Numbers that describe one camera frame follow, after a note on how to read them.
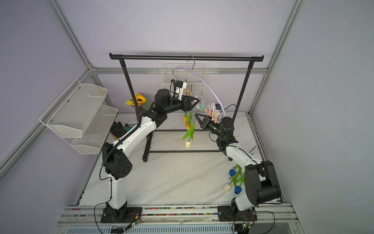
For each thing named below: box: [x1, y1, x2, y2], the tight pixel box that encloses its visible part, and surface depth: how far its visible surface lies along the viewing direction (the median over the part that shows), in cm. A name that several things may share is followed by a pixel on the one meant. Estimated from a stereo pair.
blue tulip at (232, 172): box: [228, 169, 237, 177], surface depth 89 cm
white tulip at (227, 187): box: [223, 178, 234, 193], surface depth 82 cm
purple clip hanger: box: [195, 95, 221, 124], surface depth 73 cm
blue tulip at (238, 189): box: [234, 180, 244, 195], surface depth 82 cm
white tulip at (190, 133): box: [181, 111, 196, 149], surface depth 80 cm
